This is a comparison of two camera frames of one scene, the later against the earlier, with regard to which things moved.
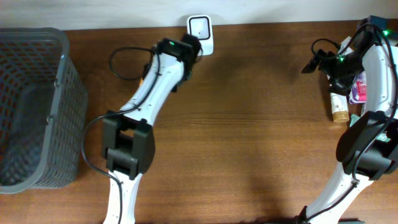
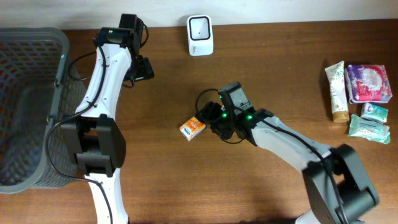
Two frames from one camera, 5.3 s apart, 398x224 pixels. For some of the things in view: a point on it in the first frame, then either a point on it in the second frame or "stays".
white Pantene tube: (340, 107) stays
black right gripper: (342, 86) -> (209, 112)
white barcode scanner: (201, 27) stays
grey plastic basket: (43, 109) stays
